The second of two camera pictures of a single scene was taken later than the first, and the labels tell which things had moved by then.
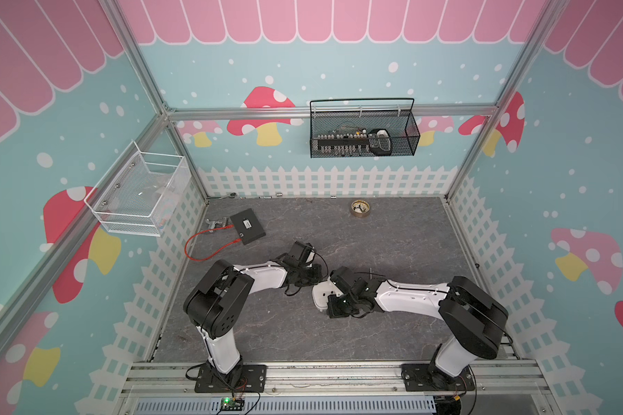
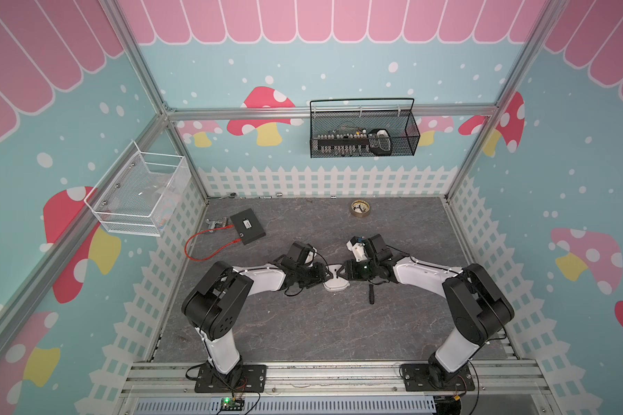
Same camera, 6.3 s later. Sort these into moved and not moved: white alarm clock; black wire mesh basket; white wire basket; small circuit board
Moved: white alarm clock
Not moved: white wire basket; black wire mesh basket; small circuit board
